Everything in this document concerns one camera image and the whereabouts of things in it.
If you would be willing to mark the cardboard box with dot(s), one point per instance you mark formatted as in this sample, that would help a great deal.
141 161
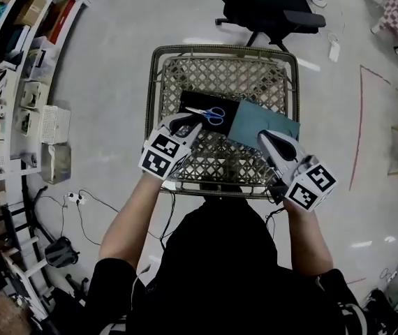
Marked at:
29 10

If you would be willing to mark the rattan glass-top table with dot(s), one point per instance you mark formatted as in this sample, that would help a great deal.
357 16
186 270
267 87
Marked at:
220 72

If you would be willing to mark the white power strip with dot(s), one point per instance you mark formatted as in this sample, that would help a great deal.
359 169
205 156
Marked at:
75 198

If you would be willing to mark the red flat box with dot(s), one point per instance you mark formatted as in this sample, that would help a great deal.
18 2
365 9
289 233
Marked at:
63 21

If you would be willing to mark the grey black backpack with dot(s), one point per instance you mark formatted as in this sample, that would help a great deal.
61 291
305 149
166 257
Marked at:
61 253

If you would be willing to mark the white flat adapter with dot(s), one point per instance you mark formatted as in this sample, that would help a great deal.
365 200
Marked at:
334 51

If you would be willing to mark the white shelf unit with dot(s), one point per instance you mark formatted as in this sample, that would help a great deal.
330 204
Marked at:
14 93

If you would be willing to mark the red floor tape line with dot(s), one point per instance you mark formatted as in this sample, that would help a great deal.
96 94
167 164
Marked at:
359 127

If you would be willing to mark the black office chair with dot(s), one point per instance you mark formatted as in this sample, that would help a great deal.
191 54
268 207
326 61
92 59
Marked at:
272 9

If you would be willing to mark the person's left forearm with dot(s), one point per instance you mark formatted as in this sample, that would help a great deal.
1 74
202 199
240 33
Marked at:
129 222

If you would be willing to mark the small black camera module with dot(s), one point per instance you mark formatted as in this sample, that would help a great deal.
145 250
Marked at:
276 194

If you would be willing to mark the person's right forearm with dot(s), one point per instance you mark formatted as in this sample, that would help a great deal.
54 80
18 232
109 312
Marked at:
307 239

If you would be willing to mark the person's black clothing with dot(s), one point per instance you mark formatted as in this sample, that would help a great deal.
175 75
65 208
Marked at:
220 274

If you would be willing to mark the clear plastic bin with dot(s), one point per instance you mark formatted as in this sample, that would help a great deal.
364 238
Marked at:
56 164

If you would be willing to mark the black case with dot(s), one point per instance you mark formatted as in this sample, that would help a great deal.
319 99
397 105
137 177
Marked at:
216 100

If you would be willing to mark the large white perforated basket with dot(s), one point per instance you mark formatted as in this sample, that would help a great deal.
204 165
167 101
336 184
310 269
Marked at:
56 124

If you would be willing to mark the black desk frame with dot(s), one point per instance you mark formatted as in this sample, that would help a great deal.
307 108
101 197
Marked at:
31 215

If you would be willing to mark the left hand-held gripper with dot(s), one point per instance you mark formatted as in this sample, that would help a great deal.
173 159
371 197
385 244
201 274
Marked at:
158 155

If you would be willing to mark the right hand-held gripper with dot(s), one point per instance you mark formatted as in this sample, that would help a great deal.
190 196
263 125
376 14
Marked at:
310 187

